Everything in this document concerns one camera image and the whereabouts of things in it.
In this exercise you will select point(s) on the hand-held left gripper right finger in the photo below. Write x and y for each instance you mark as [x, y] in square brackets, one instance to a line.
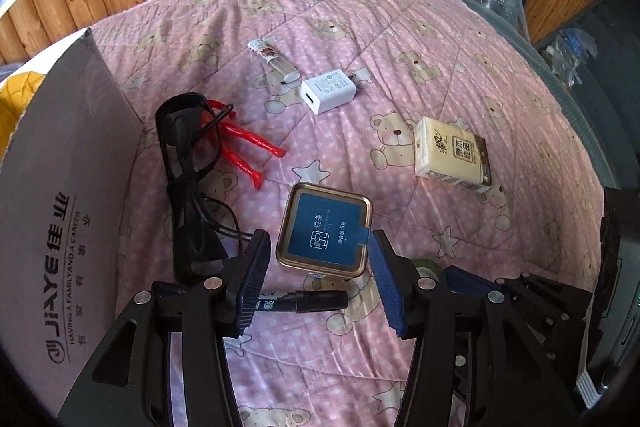
[385, 287]

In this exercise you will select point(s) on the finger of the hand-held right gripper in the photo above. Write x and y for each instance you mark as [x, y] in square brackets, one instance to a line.
[467, 279]

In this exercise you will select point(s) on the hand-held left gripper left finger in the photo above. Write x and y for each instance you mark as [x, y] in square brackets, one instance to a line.
[252, 282]

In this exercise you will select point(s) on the blue square tin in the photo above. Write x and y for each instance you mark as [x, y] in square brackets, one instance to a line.
[325, 232]

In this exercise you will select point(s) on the grey cardboard box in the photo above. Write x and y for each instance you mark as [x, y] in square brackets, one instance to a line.
[65, 207]

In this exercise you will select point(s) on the white usb charger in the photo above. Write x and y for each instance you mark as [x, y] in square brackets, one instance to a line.
[327, 92]

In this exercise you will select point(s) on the black marker pen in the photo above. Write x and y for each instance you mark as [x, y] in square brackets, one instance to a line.
[315, 300]

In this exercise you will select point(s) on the beige tissue pack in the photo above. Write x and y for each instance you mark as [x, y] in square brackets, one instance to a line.
[450, 154]

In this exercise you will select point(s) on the red toy figure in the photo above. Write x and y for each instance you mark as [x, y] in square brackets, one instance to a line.
[250, 139]

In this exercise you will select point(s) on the pink bear quilt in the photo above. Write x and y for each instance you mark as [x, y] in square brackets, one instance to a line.
[350, 147]

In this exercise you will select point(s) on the dark grey object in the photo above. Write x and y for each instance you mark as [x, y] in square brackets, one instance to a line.
[615, 57]

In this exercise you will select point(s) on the crumpled clear plastic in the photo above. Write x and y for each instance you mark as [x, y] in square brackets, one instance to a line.
[570, 52]

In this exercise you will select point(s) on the yellow cloth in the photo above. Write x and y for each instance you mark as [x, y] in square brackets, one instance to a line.
[20, 94]

